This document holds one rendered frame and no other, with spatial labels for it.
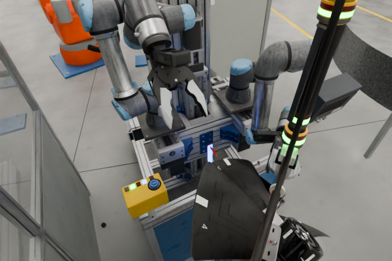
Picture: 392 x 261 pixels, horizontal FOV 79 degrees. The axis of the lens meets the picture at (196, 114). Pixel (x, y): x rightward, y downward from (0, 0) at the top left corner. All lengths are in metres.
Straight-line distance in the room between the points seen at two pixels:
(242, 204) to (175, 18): 0.54
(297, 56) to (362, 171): 1.95
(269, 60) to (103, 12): 0.65
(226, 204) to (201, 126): 0.84
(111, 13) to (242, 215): 0.85
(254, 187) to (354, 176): 1.89
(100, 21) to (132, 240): 1.62
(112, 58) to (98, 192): 1.59
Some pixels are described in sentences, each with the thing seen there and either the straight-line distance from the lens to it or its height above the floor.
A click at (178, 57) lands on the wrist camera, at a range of 0.48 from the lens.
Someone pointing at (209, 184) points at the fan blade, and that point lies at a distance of 0.59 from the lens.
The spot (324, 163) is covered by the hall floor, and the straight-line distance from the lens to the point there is 2.67.
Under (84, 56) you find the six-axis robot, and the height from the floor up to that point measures 0.19.
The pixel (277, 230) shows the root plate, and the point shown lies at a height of 1.25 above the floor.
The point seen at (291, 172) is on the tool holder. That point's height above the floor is 1.46.
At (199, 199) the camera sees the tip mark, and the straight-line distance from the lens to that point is 0.56.
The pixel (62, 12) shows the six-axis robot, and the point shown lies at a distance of 4.09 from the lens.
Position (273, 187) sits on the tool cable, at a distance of 0.44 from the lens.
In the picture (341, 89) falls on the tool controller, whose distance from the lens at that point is 1.34.
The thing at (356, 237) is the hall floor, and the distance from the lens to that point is 2.35.
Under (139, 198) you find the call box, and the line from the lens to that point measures 1.00.
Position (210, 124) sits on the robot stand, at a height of 0.95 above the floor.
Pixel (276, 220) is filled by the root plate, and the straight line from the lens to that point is 0.84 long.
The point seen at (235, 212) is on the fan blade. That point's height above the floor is 1.36.
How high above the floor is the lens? 1.91
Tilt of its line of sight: 41 degrees down
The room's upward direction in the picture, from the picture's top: 3 degrees counter-clockwise
